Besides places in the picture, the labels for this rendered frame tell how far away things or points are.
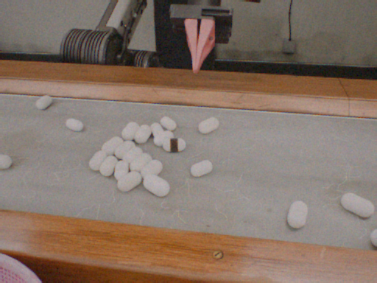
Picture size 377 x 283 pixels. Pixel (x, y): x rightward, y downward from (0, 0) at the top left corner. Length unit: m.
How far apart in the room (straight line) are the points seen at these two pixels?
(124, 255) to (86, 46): 0.60
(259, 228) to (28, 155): 0.35
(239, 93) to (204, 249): 0.35
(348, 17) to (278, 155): 2.16
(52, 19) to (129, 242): 2.55
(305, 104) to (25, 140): 0.47
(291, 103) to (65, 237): 0.43
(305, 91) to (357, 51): 2.08
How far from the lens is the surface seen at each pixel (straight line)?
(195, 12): 0.55
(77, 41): 0.86
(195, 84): 0.63
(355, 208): 0.43
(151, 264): 0.32
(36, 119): 0.62
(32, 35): 2.94
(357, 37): 2.67
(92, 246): 0.35
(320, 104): 0.62
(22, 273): 0.35
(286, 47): 2.53
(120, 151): 0.47
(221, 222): 0.39
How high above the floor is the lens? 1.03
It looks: 36 degrees down
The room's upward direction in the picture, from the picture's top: straight up
